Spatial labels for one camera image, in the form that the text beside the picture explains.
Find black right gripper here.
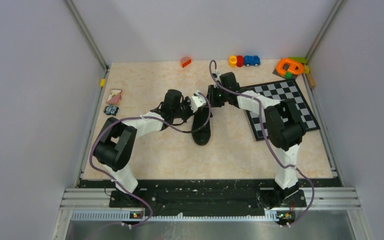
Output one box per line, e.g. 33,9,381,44
203,85,229,108

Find black canvas sneaker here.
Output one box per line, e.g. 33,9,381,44
191,106,211,146

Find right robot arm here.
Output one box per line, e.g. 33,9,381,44
210,71,306,206

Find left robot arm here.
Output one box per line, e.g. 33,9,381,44
90,89,208,207

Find yellow toy cylinder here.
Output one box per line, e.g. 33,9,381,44
228,55,238,68

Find red toy cylinder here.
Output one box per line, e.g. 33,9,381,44
236,55,244,68

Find orange toy brick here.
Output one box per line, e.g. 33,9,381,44
180,56,192,68

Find blue toy car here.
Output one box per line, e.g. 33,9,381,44
243,55,261,67

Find black white checkerboard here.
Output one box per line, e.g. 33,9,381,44
238,78,321,142

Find pink tangram puzzle box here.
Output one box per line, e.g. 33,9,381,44
106,89,123,106

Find small blue toy robot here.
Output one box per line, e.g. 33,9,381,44
103,104,120,116

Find green toy block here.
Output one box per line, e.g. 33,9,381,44
288,56,308,65

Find wooden block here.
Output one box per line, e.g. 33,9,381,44
306,73,317,89

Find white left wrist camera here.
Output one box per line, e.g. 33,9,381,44
189,90,207,113

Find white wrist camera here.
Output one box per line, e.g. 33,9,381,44
189,90,207,113
212,69,221,81

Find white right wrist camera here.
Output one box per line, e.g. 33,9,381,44
212,69,221,81

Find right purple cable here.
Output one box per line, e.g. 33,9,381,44
209,59,315,228

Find orange plastic ring toy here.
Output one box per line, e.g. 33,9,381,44
275,58,305,79

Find yellow clip on rail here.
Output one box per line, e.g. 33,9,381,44
99,78,106,88

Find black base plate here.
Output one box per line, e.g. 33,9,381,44
109,178,344,218

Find aluminium frame rail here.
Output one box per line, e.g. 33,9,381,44
63,0,109,72

